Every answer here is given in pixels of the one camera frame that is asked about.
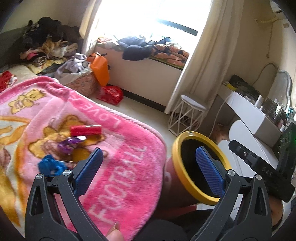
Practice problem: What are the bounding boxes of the blue plastic bag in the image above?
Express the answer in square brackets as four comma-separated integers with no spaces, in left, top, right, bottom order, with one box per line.
[38,155,67,177]

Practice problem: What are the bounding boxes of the purple candy wrapper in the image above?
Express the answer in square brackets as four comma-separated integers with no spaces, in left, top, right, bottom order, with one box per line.
[58,136,86,155]

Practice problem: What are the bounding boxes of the yellow rim trash bin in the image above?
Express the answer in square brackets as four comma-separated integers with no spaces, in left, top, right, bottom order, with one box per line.
[159,131,231,207]

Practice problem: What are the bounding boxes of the right hand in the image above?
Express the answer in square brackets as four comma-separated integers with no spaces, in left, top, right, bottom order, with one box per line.
[269,196,283,226]

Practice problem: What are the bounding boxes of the left hand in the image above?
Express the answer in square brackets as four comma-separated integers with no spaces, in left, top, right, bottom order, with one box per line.
[106,222,125,241]

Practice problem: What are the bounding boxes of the white dressing table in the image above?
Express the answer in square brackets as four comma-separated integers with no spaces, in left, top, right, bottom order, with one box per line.
[218,85,281,148]

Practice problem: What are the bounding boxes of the white shell chair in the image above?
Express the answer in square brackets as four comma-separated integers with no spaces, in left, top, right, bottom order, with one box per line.
[212,120,278,177]

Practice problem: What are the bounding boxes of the white cosmetic bottle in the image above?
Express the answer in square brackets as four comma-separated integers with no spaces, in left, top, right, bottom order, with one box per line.
[254,95,264,109]

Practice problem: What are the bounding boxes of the red cylindrical wrapper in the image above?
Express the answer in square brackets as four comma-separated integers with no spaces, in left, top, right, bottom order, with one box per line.
[70,125,102,137]

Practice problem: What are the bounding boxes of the vanity mirror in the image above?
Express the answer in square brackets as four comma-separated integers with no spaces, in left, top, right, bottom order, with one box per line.
[268,70,292,111]

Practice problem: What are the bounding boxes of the dark bag on table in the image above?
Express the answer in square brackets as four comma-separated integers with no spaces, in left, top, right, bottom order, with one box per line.
[229,75,261,100]

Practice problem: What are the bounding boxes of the pink cartoon bear blanket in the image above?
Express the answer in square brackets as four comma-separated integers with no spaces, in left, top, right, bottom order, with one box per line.
[1,77,167,240]

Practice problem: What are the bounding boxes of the red shopping bag on floor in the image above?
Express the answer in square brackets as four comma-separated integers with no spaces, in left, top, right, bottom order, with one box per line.
[96,85,123,105]

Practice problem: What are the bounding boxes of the right cream curtain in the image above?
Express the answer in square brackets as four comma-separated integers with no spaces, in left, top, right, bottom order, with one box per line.
[165,1,244,114]

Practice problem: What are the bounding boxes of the cream curtain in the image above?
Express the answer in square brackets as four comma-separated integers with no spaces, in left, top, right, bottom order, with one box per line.
[165,1,244,114]
[79,0,102,55]

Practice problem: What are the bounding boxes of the floral laundry basket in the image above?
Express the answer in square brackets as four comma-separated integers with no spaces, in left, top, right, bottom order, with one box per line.
[59,68,98,97]

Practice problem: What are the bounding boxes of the red garment on bed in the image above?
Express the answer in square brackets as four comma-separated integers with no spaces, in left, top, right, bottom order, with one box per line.
[0,71,17,93]

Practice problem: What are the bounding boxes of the grey clothes in basket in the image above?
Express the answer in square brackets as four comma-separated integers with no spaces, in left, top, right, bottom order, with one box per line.
[55,53,89,80]

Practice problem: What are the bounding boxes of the orange paper bag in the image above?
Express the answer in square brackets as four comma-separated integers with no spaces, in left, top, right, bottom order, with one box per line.
[87,53,110,86]

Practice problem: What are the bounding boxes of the orange patterned quilt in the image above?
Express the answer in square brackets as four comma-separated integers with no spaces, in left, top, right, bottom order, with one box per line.
[150,44,189,69]

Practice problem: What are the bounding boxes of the pile of clothes on bed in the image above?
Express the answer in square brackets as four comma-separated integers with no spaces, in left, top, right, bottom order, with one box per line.
[20,16,83,75]

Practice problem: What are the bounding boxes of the left cream curtain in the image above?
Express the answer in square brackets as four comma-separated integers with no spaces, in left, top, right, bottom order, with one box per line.
[79,0,102,55]

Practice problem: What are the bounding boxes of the dark jacket on sill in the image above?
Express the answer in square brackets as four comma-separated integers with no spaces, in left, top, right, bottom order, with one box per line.
[117,37,171,61]

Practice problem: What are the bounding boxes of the white wire stool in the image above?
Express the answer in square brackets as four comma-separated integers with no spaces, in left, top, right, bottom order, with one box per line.
[168,93,209,137]

